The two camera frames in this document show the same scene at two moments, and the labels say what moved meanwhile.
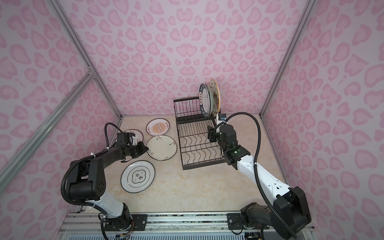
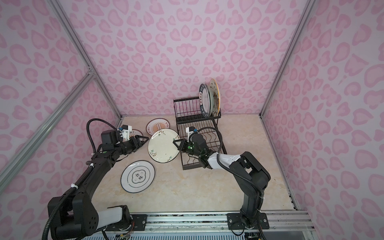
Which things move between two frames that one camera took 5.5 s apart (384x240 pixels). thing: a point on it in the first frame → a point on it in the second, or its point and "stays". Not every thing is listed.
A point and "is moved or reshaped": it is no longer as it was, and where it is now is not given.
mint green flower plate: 212,101 stays
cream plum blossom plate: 161,147 is moved or reshaped
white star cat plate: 216,97 stays
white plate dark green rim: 205,100 stays
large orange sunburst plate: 138,134 stays
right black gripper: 211,134 → 182,147
